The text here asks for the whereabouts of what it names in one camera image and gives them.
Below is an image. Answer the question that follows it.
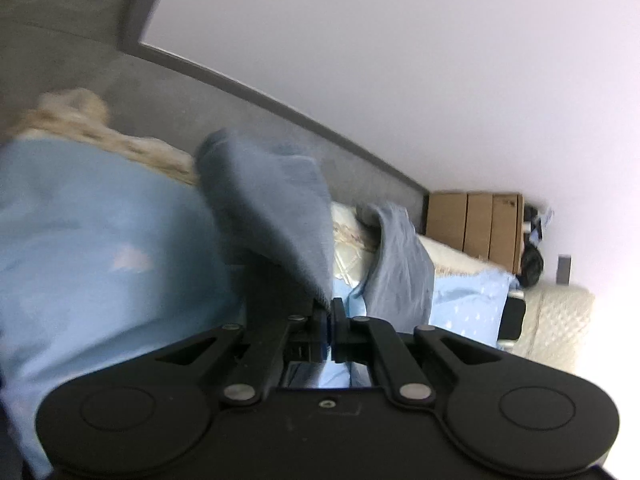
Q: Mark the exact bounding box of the grey upholstered headboard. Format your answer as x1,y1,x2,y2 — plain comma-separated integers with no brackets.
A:
0,0,431,237

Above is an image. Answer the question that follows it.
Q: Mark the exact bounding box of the light blue bed blanket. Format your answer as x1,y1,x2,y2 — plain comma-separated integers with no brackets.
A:
0,137,518,480

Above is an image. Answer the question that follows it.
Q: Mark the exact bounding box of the brown cardboard box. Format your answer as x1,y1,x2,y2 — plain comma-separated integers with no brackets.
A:
426,191,525,274

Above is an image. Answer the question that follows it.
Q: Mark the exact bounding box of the cream quilted pillow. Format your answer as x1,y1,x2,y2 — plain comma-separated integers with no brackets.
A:
330,202,382,288

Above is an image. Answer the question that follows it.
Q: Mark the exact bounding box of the cream quilted cover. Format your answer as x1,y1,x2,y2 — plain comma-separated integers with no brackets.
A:
515,284,597,376

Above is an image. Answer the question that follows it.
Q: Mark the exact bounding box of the grey-blue garment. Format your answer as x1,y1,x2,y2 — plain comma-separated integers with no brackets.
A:
194,127,435,335

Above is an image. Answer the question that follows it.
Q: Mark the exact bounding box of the blue and white clutter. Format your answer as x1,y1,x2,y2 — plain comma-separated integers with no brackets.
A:
523,203,557,247

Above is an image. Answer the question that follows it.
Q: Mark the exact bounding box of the black bag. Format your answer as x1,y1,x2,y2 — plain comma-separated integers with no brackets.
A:
519,246,545,289

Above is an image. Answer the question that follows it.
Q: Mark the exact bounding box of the beige patterned blanket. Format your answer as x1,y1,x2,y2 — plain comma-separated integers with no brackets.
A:
10,87,201,187

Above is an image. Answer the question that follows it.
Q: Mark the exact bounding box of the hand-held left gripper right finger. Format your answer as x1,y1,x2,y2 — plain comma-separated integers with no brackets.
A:
331,297,505,407

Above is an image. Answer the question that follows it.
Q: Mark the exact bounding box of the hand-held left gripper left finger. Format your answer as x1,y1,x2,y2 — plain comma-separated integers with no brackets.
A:
154,298,332,407

